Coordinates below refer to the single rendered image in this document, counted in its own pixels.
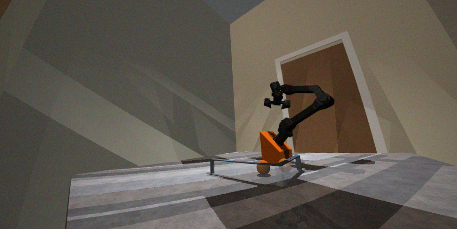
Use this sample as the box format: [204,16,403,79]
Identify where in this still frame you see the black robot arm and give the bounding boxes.
[270,81,335,146]

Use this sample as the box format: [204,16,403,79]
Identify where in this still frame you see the low clear corner walls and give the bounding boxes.
[211,157,302,187]

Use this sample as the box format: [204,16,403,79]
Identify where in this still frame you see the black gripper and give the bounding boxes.
[264,98,290,109]

